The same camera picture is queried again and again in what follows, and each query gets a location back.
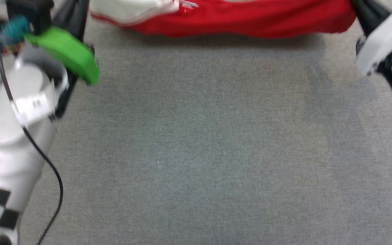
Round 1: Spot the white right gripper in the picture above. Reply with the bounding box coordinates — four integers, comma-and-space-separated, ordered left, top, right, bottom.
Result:
351, 0, 392, 102

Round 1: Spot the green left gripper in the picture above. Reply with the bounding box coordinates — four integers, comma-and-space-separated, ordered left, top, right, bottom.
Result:
0, 0, 100, 120

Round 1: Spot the red and white garment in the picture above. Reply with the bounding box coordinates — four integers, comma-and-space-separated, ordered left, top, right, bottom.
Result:
89, 0, 358, 38

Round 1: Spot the black cable with teal connector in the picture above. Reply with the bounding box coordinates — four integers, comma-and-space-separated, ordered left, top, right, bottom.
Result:
0, 15, 64, 245

